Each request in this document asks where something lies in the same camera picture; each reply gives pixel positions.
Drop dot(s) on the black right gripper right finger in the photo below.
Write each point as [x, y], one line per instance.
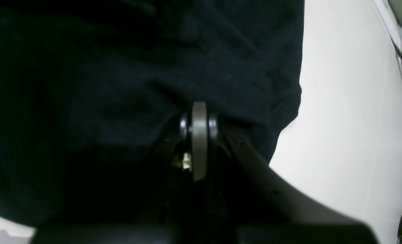
[266, 209]

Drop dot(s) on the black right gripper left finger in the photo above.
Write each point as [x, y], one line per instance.
[165, 179]

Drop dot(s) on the black T-shirt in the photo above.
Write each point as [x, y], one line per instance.
[87, 87]

